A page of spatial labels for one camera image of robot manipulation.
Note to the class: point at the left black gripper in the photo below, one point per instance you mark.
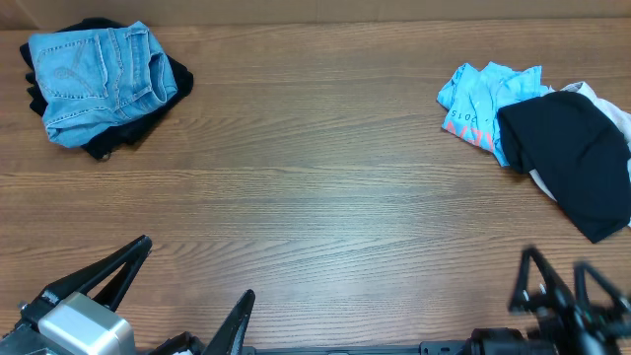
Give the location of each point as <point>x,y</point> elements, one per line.
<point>87,281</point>

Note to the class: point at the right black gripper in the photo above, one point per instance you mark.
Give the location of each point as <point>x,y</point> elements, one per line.
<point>563,308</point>

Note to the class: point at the blue denim jeans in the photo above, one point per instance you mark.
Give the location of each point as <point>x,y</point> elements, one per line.
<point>96,79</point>

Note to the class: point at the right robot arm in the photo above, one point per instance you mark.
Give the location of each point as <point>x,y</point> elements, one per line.
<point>507,341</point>

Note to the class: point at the white cloth garment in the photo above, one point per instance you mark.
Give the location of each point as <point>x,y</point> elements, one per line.
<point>611,106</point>

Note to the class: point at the plain black cloth garment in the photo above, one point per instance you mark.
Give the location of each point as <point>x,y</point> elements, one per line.
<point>572,158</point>

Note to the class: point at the light blue printed t-shirt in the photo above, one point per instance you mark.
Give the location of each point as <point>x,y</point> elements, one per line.
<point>473,98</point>

